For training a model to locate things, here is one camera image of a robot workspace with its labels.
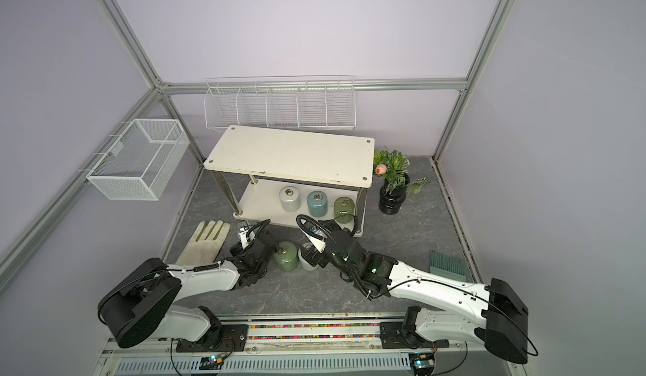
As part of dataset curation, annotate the large green tea canister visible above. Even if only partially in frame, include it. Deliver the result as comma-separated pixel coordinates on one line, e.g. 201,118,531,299
274,241,299,273

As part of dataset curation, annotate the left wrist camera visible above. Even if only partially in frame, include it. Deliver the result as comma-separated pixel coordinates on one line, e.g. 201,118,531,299
237,222,252,250

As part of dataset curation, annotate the white mesh basket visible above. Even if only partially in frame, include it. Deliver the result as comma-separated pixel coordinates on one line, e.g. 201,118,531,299
86,118,189,201

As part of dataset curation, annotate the large white tea canister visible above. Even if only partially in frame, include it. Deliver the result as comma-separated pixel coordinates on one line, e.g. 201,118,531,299
298,242,317,272

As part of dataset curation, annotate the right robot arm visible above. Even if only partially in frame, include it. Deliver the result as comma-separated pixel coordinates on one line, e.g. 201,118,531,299
296,214,538,364

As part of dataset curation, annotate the cream green glove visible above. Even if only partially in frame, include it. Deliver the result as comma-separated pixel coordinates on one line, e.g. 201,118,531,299
176,220,231,266

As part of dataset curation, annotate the white wire wall rack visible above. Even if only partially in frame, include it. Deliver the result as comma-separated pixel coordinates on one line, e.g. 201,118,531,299
204,76,357,130

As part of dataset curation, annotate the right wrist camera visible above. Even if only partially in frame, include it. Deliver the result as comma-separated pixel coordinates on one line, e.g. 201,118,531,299
306,222,335,253

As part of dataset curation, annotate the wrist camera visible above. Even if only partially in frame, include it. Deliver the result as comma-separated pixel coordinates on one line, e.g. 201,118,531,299
237,222,252,250
306,222,335,253

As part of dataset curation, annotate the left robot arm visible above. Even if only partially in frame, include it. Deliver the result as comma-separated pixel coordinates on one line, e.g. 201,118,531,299
97,219,278,352

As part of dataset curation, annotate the white two-tier shelf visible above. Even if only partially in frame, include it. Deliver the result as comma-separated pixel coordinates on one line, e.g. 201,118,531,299
204,125,375,236

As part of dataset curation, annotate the small white tea canister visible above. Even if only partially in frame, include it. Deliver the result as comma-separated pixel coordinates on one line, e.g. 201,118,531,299
279,186,301,213

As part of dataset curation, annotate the small green tea canister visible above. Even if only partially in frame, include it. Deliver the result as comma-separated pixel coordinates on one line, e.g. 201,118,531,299
334,196,355,224

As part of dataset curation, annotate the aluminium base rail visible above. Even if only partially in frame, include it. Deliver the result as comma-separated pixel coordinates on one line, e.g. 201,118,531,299
94,313,528,375

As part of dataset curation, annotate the potted green plant black vase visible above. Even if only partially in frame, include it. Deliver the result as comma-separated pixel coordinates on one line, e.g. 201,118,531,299
373,150,430,215

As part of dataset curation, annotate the small blue tea canister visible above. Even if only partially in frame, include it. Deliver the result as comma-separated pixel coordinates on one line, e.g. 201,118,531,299
307,190,328,218

